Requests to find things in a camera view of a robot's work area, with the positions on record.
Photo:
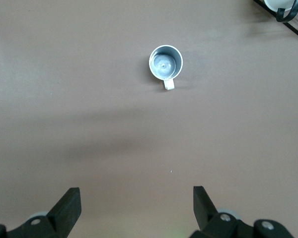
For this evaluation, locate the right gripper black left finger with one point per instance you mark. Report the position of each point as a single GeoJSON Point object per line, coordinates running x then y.
{"type": "Point", "coordinates": [64, 210]}

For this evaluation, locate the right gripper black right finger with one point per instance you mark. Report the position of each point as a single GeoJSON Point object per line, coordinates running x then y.
{"type": "Point", "coordinates": [203, 208]}

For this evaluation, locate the white bowl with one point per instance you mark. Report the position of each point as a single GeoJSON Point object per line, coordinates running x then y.
{"type": "Point", "coordinates": [278, 4]}

